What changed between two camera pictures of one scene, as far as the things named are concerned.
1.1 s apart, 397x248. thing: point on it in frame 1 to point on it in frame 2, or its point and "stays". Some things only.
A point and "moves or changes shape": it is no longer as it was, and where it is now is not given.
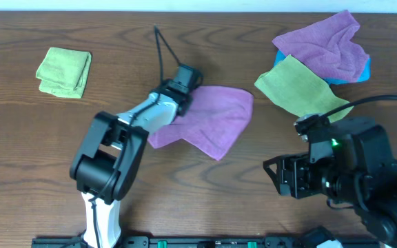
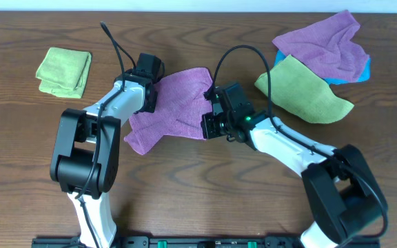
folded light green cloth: (64, 72) stays
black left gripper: (186, 104) to (151, 101)
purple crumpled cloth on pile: (325, 46) stays
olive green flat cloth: (294, 84) stays
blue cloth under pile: (364, 77) stays
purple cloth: (215, 120) moves or changes shape
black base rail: (205, 242) stays
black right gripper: (291, 169) to (206, 123)
